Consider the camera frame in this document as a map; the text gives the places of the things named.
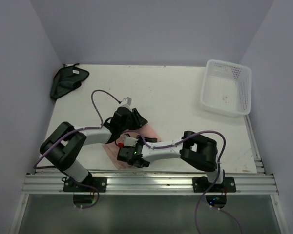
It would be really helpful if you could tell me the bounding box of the pink towel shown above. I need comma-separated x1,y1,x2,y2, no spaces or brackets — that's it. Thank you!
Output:
103,124,161,169

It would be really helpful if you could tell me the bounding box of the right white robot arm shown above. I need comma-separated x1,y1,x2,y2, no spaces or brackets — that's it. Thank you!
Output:
117,130,227,191

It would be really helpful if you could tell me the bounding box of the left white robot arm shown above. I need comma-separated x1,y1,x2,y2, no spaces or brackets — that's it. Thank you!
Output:
40,107,148,192

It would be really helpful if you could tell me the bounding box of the black cloth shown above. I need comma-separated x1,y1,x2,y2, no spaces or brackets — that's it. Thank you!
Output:
50,63,90,100

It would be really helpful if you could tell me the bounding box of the white plastic basket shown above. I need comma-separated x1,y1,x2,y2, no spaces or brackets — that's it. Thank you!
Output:
200,59,252,117

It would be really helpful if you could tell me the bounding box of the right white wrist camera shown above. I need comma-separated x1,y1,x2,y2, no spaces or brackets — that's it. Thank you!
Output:
117,134,138,148

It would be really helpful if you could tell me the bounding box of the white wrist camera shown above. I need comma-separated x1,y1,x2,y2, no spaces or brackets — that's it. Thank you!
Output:
120,97,132,106
117,134,138,148

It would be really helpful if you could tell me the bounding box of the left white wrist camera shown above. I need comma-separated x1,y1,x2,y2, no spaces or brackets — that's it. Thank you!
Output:
120,97,132,106

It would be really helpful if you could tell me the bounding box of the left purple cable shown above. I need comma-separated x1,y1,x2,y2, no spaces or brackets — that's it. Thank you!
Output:
33,89,123,209

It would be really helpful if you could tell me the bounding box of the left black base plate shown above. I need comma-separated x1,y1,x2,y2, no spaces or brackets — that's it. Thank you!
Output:
61,176,107,193

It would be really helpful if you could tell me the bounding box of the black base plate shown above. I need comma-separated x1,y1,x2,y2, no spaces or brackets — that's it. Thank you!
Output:
192,176,237,193
61,176,107,193

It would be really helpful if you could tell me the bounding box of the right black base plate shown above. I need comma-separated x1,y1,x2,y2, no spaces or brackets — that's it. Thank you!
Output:
192,176,237,193

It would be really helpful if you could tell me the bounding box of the aluminium mounting rail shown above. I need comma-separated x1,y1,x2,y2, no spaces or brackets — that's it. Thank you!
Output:
21,171,278,195

